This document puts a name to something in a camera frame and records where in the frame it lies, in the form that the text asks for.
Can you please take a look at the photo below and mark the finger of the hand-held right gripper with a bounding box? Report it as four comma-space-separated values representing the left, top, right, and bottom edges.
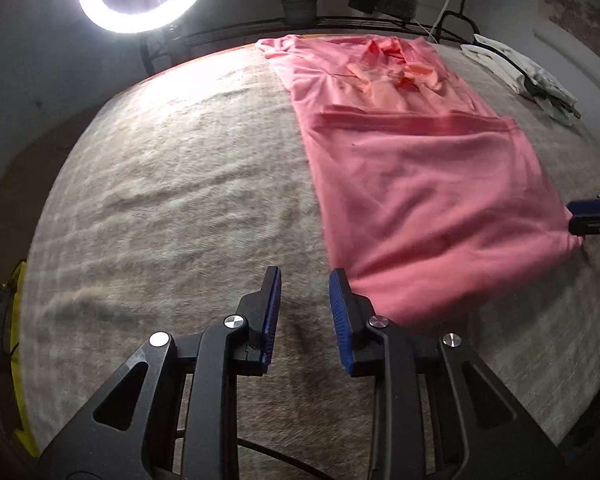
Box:
566, 183, 600, 250

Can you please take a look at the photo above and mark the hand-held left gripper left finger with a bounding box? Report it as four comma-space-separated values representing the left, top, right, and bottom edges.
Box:
40, 266, 283, 480

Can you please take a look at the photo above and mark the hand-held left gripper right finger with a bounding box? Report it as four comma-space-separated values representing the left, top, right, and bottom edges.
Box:
329, 267, 566, 480

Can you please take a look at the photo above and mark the pink shirt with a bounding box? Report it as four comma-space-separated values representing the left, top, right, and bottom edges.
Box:
255, 34, 586, 328

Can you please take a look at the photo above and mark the black metal clothes rack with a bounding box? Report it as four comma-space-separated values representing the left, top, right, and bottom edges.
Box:
140, 0, 483, 73

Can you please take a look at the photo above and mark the white folded garment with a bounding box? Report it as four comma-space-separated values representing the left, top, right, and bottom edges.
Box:
460, 35, 578, 111

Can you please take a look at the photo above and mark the plaid bed blanket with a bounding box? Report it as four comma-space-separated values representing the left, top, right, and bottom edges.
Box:
17, 42, 600, 480

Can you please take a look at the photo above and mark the black arched metal bar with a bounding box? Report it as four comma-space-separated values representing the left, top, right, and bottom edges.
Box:
440, 7, 481, 43

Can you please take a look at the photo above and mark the potted plant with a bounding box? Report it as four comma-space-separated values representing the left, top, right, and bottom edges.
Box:
277, 0, 320, 26

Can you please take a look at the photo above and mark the black cable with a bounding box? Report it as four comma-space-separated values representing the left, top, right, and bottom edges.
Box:
237, 440, 331, 480

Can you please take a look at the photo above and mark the white lamp cable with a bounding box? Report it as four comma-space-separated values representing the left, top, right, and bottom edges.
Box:
427, 0, 453, 41

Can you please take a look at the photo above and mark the yellow metal frame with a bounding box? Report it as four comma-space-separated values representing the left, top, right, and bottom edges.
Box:
0, 260, 38, 456

